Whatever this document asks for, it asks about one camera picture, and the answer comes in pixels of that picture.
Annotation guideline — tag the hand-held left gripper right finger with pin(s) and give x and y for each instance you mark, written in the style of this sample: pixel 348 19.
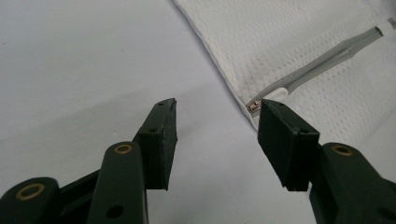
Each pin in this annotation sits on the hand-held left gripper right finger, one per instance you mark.
pixel 285 146

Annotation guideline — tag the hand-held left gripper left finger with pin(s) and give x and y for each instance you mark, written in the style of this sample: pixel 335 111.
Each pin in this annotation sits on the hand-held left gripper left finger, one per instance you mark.
pixel 157 146

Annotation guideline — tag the white mesh zipper bag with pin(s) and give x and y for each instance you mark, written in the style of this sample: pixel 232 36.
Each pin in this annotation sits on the white mesh zipper bag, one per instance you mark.
pixel 280 40

